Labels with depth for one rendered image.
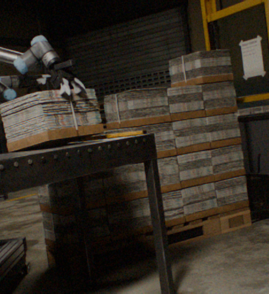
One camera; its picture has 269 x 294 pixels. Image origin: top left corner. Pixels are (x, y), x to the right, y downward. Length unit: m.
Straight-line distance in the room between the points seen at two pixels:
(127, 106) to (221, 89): 0.75
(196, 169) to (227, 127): 0.41
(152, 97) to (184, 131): 0.34
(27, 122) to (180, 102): 1.43
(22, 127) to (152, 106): 1.23
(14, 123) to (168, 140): 1.33
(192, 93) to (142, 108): 0.43
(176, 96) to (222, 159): 0.58
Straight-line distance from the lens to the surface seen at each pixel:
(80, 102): 2.55
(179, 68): 3.94
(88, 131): 2.54
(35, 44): 2.59
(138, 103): 3.42
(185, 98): 3.64
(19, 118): 2.49
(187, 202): 3.62
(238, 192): 3.92
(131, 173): 3.37
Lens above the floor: 0.87
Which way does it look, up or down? 3 degrees down
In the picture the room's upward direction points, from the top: 8 degrees counter-clockwise
